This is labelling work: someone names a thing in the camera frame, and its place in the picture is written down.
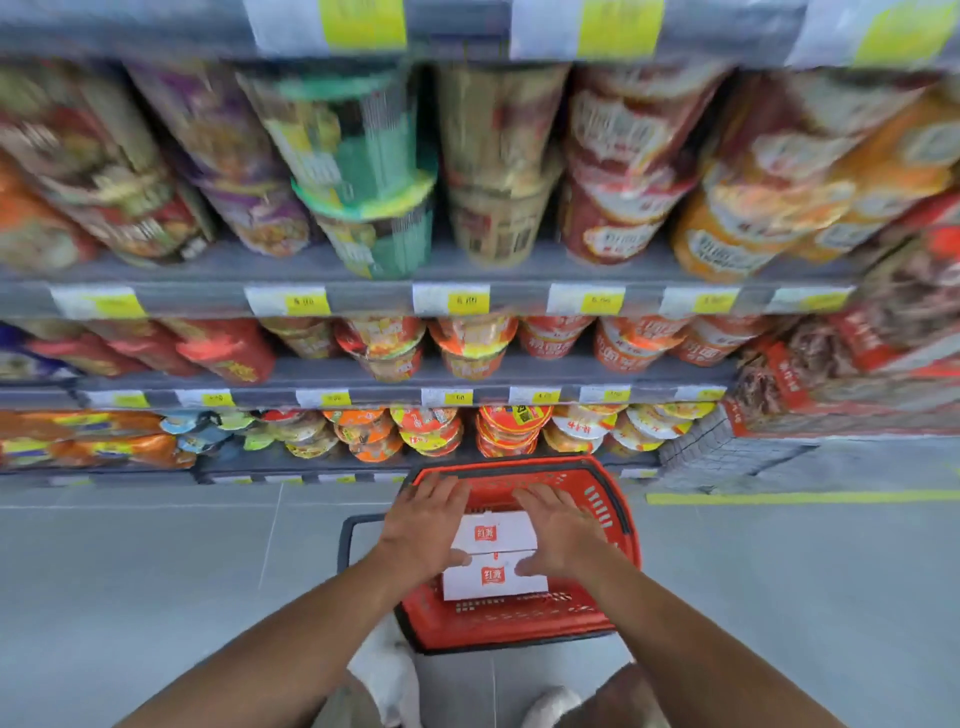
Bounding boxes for person's right hand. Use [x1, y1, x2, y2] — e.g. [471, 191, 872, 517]
[511, 483, 611, 584]

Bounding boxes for person's left hand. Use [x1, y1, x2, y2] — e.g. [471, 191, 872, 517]
[377, 473, 473, 594]

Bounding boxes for white box red label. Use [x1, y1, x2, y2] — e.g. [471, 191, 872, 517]
[440, 550, 551, 603]
[450, 510, 540, 557]

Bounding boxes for person's left forearm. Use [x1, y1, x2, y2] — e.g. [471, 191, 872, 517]
[112, 551, 402, 728]

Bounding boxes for person's right forearm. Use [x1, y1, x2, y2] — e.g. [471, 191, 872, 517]
[581, 558, 849, 728]

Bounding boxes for red plastic shopping basket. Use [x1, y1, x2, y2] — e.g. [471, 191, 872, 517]
[394, 455, 643, 656]

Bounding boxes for person's white left shoe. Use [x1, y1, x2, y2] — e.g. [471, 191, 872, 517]
[351, 616, 423, 728]

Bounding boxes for person's white shoe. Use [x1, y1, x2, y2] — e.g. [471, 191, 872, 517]
[351, 616, 423, 728]
[522, 684, 585, 728]

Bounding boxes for row of colourful noodle bowls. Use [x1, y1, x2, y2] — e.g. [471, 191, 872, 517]
[160, 402, 719, 463]

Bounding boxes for person's white right shoe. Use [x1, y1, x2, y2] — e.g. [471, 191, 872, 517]
[522, 684, 585, 728]

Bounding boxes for grey brick-pattern display base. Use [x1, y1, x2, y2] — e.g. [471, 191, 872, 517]
[658, 407, 830, 494]

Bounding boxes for row of red-orange noodle cups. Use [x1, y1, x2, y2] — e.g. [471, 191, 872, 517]
[258, 314, 778, 384]

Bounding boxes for red noodle packet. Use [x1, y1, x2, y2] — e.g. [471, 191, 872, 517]
[160, 318, 279, 386]
[85, 320, 205, 377]
[25, 333, 145, 378]

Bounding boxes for green noodle cup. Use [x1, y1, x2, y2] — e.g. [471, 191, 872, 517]
[235, 67, 419, 205]
[291, 171, 439, 281]

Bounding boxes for beige noodle cup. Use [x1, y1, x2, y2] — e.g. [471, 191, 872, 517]
[436, 63, 573, 198]
[447, 161, 565, 270]

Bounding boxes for orange flat noodle pack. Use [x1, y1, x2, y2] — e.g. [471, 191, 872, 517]
[0, 410, 164, 445]
[0, 433, 198, 471]

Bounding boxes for grey metal shelf unit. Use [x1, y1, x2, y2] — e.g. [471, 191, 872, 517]
[0, 0, 960, 489]

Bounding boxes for orange noodle cup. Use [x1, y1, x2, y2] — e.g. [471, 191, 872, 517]
[787, 88, 960, 265]
[670, 187, 828, 285]

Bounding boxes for purple noodle cup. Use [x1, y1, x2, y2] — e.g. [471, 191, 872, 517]
[126, 63, 288, 185]
[186, 171, 314, 258]

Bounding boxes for stack of red noodle packs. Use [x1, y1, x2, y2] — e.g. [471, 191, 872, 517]
[730, 191, 960, 441]

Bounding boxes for blue noodle packet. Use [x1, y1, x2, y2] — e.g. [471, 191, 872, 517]
[0, 322, 78, 382]

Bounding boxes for red and cream noodle cup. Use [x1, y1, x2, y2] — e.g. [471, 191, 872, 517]
[703, 70, 933, 220]

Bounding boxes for stack of red-brown noodle bowls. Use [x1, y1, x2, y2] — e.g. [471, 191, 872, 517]
[0, 61, 217, 269]

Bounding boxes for orange noodle packet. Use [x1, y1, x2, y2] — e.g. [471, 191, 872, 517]
[0, 156, 100, 273]

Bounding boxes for black basket handle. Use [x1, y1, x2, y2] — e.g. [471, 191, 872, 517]
[336, 513, 423, 579]

